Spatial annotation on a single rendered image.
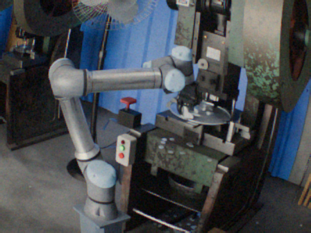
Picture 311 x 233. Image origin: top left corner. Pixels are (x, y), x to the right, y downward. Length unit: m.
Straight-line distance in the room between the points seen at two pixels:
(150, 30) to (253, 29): 2.24
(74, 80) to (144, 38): 2.30
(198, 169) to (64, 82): 0.83
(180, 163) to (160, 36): 1.79
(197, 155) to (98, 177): 0.55
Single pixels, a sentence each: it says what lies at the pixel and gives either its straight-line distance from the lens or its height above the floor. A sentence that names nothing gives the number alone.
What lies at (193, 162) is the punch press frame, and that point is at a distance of 2.03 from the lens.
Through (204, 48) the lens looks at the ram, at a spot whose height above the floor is 1.07.
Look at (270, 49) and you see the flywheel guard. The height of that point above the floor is 1.24.
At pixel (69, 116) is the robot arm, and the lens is 1.66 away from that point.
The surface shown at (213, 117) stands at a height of 0.78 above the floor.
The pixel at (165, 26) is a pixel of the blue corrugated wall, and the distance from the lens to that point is 3.61.
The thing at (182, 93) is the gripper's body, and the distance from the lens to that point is 1.85.
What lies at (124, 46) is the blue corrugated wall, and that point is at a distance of 3.89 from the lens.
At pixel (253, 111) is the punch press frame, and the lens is 2.27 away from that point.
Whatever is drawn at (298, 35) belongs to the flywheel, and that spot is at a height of 1.33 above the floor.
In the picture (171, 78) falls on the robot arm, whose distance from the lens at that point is 1.56.
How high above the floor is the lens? 1.46
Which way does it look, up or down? 20 degrees down
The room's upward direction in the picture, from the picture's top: 8 degrees clockwise
